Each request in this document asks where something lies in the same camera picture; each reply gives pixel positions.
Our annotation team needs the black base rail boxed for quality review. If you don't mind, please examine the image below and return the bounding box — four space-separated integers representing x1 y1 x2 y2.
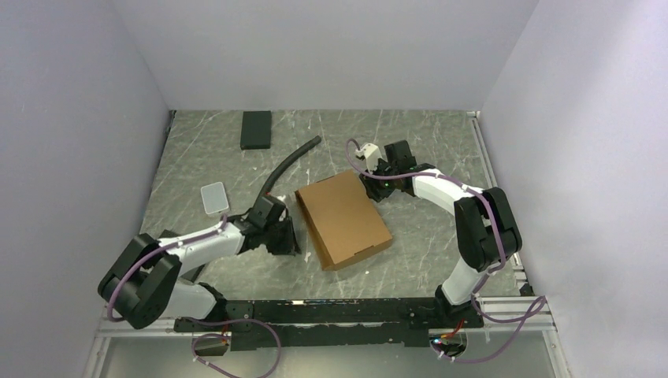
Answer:
173 297 484 351

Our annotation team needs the brown cardboard box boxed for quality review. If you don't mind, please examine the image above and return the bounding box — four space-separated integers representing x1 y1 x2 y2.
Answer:
295 170 393 271

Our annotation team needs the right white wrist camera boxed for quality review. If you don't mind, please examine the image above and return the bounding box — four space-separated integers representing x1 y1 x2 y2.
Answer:
355 143 383 174

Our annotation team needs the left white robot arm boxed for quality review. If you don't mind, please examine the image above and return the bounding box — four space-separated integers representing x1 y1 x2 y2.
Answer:
98 194 299 331

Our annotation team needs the clear plastic case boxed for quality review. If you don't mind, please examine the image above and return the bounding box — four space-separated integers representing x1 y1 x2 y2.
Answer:
200 182 230 217

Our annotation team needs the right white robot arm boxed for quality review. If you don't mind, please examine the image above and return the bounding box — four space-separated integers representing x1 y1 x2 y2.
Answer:
346 139 522 327

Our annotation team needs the black rectangular box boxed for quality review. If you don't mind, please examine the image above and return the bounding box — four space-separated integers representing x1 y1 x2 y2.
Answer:
239 111 272 150

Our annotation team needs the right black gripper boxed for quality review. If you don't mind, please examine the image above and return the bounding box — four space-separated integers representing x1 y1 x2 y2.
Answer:
358 158 397 203

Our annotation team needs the black corrugated hose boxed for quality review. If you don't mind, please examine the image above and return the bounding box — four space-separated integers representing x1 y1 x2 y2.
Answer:
254 135 323 202

